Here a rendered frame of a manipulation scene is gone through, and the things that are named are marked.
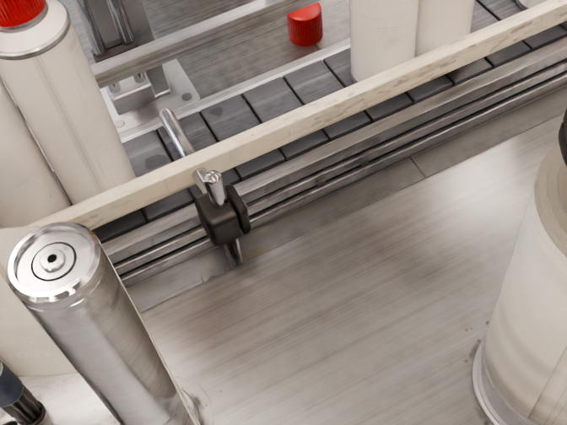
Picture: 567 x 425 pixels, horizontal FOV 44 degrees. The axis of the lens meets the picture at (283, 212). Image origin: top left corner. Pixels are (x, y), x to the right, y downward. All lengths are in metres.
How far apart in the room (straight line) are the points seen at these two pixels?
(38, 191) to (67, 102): 0.08
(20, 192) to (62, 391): 0.13
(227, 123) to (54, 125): 0.16
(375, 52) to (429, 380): 0.25
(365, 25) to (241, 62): 0.19
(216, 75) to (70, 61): 0.27
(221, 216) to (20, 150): 0.13
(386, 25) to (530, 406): 0.29
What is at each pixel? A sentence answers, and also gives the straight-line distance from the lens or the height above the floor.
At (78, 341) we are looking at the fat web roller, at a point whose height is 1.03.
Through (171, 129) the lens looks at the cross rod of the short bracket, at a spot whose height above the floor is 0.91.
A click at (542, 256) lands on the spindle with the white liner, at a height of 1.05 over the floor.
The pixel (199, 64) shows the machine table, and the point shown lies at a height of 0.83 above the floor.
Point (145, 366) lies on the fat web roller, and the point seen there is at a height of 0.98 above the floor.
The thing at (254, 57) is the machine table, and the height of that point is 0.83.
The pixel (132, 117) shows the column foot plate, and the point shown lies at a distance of 0.67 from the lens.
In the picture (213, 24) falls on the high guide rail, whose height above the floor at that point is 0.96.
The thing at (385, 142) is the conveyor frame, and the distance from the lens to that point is 0.58.
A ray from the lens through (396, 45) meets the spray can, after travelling 0.55.
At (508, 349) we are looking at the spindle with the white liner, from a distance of 0.37.
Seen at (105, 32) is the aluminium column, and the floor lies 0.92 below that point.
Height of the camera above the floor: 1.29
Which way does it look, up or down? 54 degrees down
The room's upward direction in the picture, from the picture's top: 9 degrees counter-clockwise
